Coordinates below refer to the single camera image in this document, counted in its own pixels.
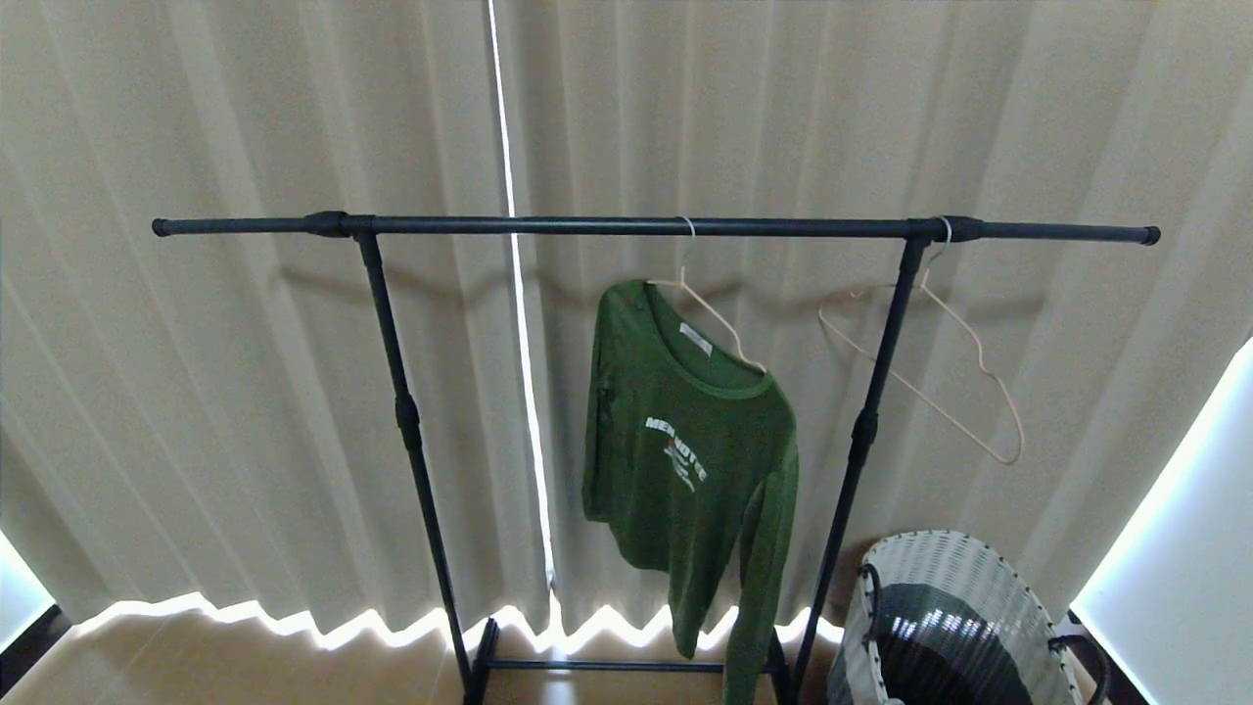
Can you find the white laundry basket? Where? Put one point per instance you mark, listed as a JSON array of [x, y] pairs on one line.
[[940, 568]]

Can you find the green long-sleeved shirt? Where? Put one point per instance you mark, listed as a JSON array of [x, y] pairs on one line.
[[685, 509]]

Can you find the pink clothes hanger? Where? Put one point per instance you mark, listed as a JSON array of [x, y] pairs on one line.
[[940, 409], [710, 314]]

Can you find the black clothes rack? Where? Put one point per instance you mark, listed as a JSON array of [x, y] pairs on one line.
[[587, 226]]

